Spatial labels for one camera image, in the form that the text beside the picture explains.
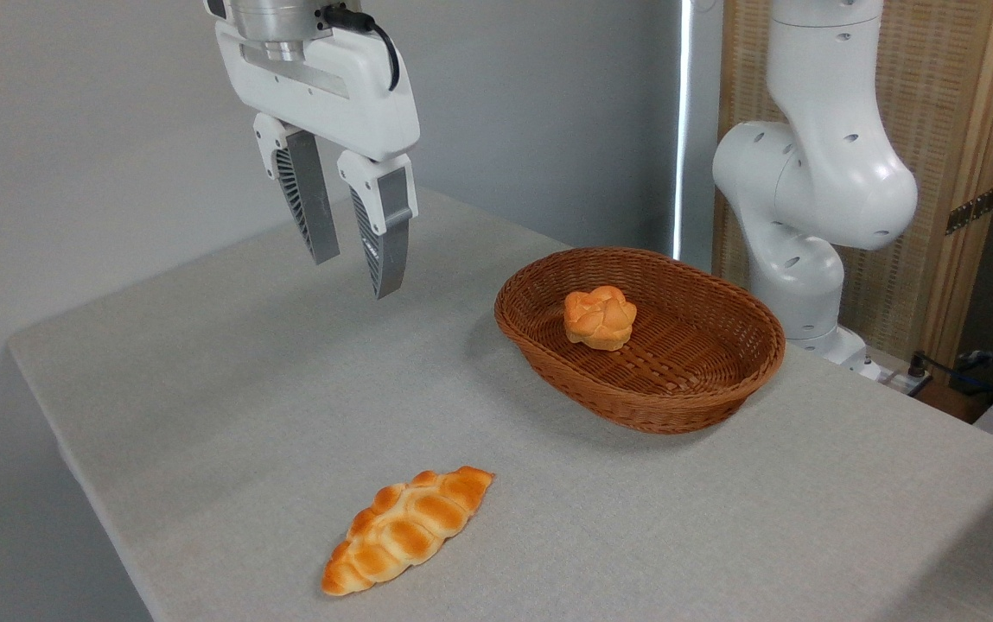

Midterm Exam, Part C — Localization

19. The long braided bread loaf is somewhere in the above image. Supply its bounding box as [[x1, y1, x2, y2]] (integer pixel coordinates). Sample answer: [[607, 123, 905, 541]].
[[321, 466, 494, 597]]

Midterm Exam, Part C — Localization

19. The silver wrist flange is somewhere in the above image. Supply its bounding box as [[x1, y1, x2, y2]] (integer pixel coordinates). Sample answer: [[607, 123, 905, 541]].
[[228, 0, 333, 62]]

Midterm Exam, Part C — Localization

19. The grey tablecloth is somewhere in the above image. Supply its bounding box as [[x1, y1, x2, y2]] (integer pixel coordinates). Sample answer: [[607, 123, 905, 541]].
[[8, 181, 993, 622]]

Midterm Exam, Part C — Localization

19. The wooden rattan folding screen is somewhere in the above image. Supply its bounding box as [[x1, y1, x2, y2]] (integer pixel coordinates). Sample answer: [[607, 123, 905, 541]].
[[712, 0, 993, 368]]

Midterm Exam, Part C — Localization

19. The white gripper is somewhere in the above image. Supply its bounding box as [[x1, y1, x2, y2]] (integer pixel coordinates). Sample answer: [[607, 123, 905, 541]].
[[205, 0, 422, 300]]

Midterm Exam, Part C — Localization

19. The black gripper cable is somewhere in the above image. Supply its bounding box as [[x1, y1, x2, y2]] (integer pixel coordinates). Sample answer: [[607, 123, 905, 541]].
[[323, 7, 401, 92]]

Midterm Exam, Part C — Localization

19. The brown oval wicker basket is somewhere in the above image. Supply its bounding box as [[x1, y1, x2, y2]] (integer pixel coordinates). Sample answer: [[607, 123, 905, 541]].
[[494, 247, 786, 435]]

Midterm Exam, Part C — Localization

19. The black floor cable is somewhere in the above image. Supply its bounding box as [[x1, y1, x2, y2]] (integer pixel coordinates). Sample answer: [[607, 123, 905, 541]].
[[909, 349, 993, 409]]

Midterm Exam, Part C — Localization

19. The bright vertical light strip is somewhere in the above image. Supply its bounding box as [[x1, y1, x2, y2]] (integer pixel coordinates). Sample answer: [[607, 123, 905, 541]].
[[672, 0, 694, 261]]

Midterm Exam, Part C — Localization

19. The brass screen hinge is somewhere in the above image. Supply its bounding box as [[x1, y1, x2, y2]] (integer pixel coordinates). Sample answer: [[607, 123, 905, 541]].
[[945, 186, 993, 236]]

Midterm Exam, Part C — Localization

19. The round knotted bread bun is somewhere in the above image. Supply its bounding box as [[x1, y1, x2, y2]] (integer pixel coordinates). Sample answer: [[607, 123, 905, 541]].
[[563, 286, 638, 352]]

